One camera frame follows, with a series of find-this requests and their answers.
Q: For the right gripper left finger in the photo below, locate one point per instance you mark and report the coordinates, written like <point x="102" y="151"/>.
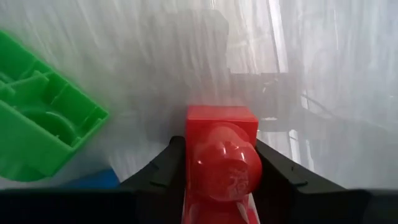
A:
<point x="140" y="199"/>

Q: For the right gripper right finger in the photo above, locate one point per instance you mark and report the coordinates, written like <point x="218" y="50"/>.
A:
<point x="311" y="199"/>

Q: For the blue toy block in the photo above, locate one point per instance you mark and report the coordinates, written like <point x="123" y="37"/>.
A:
<point x="96" y="180"/>

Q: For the green toy block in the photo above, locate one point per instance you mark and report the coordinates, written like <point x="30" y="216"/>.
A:
<point x="31" y="140"/>

